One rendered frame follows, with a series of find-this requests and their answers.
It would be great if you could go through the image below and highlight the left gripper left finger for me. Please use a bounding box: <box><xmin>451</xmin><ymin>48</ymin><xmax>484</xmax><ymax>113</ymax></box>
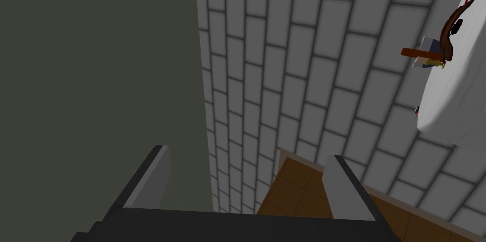
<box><xmin>112</xmin><ymin>145</ymin><xmax>171</xmax><ymax>210</ymax></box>

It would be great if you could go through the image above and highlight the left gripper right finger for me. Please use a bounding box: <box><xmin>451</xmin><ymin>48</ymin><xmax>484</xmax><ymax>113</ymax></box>
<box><xmin>322</xmin><ymin>154</ymin><xmax>377</xmax><ymax>222</ymax></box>

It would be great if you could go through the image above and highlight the white round table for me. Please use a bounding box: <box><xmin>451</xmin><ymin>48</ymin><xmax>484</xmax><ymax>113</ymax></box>
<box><xmin>415</xmin><ymin>0</ymin><xmax>486</xmax><ymax>148</ymax></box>

